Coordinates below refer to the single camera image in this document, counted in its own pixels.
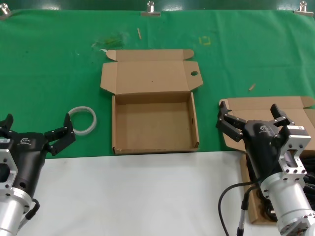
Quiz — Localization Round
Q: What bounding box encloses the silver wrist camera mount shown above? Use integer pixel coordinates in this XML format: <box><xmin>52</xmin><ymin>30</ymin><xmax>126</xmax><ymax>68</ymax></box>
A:
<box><xmin>0</xmin><ymin>148</ymin><xmax>19</xmax><ymax>196</ymax></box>
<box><xmin>279</xmin><ymin>125</ymin><xmax>313</xmax><ymax>181</ymax></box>

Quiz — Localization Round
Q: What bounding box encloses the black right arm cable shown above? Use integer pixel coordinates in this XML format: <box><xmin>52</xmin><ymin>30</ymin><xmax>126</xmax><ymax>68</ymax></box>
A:
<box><xmin>218</xmin><ymin>180</ymin><xmax>262</xmax><ymax>236</ymax></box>

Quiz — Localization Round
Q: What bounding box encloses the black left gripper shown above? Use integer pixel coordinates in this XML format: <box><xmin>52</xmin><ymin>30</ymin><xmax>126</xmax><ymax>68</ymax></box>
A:
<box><xmin>0</xmin><ymin>113</ymin><xmax>76</xmax><ymax>197</ymax></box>

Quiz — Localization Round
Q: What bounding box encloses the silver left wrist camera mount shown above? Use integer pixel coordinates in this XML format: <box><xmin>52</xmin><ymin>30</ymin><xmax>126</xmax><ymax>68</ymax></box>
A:
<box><xmin>0</xmin><ymin>148</ymin><xmax>19</xmax><ymax>196</ymax></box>

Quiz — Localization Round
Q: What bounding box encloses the green table cloth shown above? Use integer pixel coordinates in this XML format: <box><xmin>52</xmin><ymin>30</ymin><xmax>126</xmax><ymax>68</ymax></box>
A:
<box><xmin>0</xmin><ymin>9</ymin><xmax>315</xmax><ymax>160</ymax></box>

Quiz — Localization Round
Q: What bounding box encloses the shallow open cardboard box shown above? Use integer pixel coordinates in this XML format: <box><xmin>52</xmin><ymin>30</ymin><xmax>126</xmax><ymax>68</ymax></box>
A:
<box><xmin>100</xmin><ymin>49</ymin><xmax>204</xmax><ymax>155</ymax></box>

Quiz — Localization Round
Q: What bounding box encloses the clear plastic wrap scrap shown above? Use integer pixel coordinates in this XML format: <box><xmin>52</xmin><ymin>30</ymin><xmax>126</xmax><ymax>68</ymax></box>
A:
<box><xmin>92</xmin><ymin>33</ymin><xmax>128</xmax><ymax>49</ymax></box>

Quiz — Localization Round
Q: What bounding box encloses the clear tape roll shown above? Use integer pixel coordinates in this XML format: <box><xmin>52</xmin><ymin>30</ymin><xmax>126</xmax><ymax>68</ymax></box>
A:
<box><xmin>67</xmin><ymin>106</ymin><xmax>97</xmax><ymax>136</ymax></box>

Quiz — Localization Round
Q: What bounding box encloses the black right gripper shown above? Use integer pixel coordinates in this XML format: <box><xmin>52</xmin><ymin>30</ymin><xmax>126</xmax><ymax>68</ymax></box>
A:
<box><xmin>216</xmin><ymin>100</ymin><xmax>296</xmax><ymax>180</ymax></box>

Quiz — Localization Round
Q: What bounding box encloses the cardboard box holding cables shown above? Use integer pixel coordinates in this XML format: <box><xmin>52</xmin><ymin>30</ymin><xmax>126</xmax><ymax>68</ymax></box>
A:
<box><xmin>219</xmin><ymin>96</ymin><xmax>315</xmax><ymax>224</ymax></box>

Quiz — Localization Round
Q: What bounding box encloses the metal binder clip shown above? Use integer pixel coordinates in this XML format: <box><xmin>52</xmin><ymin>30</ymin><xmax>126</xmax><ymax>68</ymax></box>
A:
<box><xmin>141</xmin><ymin>0</ymin><xmax>161</xmax><ymax>17</ymax></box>
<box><xmin>0</xmin><ymin>4</ymin><xmax>12</xmax><ymax>20</ymax></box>
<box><xmin>293</xmin><ymin>1</ymin><xmax>313</xmax><ymax>17</ymax></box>

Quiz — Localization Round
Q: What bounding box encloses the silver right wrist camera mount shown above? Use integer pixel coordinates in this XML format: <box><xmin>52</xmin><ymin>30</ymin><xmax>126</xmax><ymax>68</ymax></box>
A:
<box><xmin>279</xmin><ymin>125</ymin><xmax>313</xmax><ymax>181</ymax></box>

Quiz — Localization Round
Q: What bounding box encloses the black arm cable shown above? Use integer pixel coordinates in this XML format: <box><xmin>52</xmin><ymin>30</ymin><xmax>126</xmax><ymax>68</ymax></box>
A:
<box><xmin>24</xmin><ymin>198</ymin><xmax>40</xmax><ymax>221</ymax></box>
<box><xmin>218</xmin><ymin>180</ymin><xmax>262</xmax><ymax>236</ymax></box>

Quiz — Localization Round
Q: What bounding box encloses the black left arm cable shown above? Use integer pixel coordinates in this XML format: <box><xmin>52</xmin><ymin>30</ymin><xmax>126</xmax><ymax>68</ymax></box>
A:
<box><xmin>24</xmin><ymin>198</ymin><xmax>40</xmax><ymax>221</ymax></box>

